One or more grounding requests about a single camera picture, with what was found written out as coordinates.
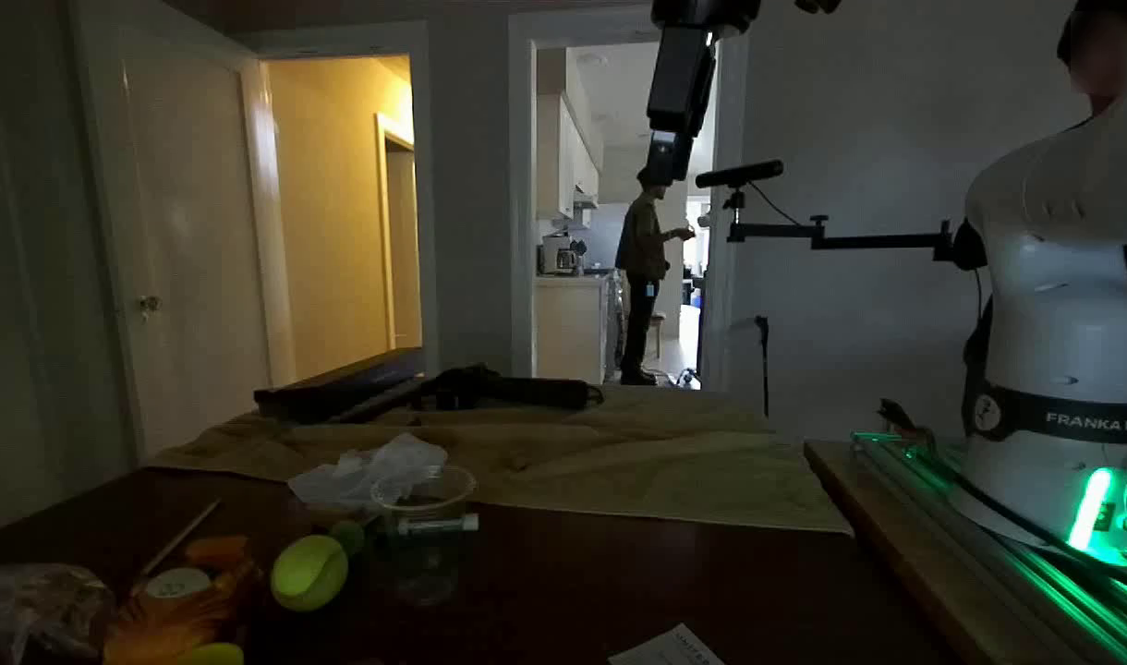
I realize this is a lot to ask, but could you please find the small yellow-green object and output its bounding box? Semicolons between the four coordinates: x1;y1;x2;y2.
170;639;249;665

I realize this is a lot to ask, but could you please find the clear crinkled plastic bag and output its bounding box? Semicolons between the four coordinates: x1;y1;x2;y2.
0;563;119;665

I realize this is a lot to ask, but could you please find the clear plastic cup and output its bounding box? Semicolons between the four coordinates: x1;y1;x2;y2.
367;462;481;611

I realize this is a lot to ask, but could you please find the tan tablecloth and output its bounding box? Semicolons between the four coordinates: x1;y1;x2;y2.
151;383;858;539

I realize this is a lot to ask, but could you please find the white kitchen cabinet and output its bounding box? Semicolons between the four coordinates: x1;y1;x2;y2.
531;269;624;389

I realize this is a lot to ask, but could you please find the white door with knob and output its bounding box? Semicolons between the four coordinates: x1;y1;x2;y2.
69;0;295;470

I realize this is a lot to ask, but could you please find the black stereo camera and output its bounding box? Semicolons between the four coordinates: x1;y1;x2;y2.
692;155;786;192

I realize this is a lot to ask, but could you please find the wooden hallway door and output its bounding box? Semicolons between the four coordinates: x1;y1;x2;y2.
374;109;425;353

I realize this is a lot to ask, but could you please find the small green ball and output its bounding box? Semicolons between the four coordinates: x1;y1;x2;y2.
330;516;374;563

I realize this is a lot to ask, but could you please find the dark marker with white end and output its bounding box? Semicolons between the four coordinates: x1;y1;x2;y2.
395;508;483;539

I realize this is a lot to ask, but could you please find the crumpled white plastic wrap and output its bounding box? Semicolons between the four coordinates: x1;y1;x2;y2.
284;428;452;512

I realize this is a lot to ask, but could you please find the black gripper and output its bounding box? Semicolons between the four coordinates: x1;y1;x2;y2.
643;20;723;177

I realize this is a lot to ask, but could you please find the orange tiger plush toy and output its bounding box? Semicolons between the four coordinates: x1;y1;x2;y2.
98;528;267;665

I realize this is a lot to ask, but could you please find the yellow-green tennis ball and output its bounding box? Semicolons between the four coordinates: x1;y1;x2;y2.
267;531;351;618

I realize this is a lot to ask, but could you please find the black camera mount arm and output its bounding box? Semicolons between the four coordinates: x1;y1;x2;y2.
722;180;991;273

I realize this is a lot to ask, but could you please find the standing person in dark clothes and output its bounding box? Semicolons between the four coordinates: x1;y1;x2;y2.
614;161;702;389

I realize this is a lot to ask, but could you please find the black wall cable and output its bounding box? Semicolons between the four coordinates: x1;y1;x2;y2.
734;313;776;422

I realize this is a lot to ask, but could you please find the thin wooden stick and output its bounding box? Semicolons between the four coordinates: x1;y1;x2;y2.
133;494;224;584

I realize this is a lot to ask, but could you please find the black base cable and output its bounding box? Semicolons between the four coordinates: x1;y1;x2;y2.
877;394;1127;584

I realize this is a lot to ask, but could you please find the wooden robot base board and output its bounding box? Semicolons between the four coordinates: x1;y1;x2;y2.
802;432;1127;665

